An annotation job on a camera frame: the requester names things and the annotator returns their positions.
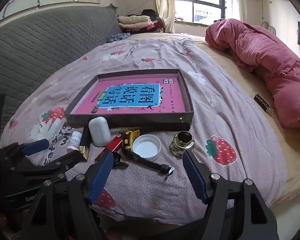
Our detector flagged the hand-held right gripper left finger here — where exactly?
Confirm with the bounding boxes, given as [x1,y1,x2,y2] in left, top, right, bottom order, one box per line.
[20,151,115,240]

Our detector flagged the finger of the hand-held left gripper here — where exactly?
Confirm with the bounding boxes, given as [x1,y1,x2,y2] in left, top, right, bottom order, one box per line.
[14,151,87,180]
[0,139,50,165]

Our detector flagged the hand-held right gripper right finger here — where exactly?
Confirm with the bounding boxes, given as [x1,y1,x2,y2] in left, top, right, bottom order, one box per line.
[182,150,280,240]

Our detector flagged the small white pill bottle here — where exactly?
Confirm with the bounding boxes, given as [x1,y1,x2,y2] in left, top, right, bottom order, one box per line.
[66,131,82,153]

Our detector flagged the small black hair clip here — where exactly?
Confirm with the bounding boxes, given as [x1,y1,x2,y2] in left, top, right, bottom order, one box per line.
[112,154,129,169]

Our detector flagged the black and gold lipstick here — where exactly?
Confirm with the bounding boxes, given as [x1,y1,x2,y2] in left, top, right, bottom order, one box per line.
[79,126,92,160]

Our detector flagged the red and black lighter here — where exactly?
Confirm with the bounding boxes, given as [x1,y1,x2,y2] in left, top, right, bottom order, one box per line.
[95,134,123,162]

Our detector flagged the white earbud case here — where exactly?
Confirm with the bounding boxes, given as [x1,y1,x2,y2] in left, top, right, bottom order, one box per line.
[88,116,113,147]

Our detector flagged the black and yellow wristwatch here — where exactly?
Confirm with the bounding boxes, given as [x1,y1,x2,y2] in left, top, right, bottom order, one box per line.
[121,129,175,180]

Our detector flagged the white plastic jar lid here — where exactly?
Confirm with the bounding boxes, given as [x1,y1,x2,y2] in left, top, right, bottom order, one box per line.
[132,134,162,162]

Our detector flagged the shallow grey cardboard box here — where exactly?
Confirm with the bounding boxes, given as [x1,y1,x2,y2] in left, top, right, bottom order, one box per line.
[64,69,194,132]

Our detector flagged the pink and blue book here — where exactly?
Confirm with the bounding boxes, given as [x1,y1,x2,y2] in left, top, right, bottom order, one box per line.
[74,76,187,114]

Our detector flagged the black and gold mattress tag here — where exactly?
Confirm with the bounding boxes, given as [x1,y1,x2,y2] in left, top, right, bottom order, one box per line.
[254,94,274,117]

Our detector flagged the grey quilted headboard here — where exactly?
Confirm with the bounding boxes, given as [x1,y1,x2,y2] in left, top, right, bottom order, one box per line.
[0,5,123,135]

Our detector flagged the beige bed sheet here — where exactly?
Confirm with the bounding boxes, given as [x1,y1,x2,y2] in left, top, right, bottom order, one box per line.
[129,32,300,200]

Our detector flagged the blue patterned cloth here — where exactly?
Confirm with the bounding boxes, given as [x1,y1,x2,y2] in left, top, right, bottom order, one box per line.
[106,32,132,44]

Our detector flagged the pink duvet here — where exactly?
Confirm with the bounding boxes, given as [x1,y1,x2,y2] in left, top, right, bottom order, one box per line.
[205,19,300,132]

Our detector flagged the folded beige and pink clothes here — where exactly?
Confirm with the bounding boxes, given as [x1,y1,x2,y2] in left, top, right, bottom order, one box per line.
[117,15,155,30]

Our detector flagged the cream curtain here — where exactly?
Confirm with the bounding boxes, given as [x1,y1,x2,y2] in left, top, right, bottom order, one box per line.
[154,0,176,33]

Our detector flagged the dark framed window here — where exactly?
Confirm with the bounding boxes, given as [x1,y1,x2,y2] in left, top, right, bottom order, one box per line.
[174,0,228,24]

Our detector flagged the white sheer curtain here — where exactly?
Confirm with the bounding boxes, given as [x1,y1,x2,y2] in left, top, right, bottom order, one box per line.
[231,0,248,22]

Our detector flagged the white wire fan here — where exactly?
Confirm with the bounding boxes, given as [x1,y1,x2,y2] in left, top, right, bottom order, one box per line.
[261,21,277,34]

